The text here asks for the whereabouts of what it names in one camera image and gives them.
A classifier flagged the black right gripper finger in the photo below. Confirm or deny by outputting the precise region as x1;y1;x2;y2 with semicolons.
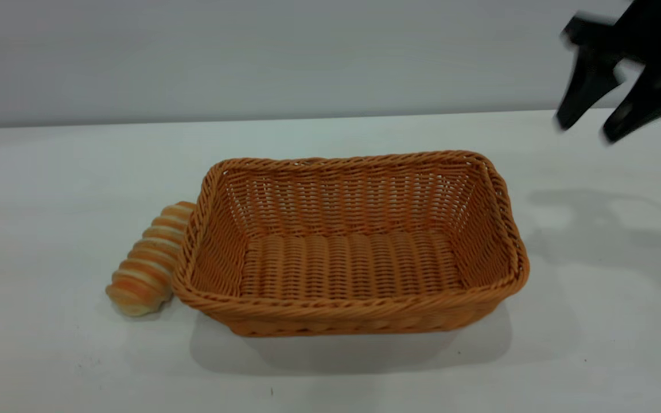
602;66;661;144
555;46;624;131

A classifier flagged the orange woven wicker basket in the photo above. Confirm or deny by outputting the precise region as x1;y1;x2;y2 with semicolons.
172;150;531;337

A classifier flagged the striped spiral bread roll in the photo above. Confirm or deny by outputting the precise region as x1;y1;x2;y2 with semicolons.
106;201;197;317

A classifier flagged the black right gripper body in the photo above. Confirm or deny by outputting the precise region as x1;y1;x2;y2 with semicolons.
560;0;661;81

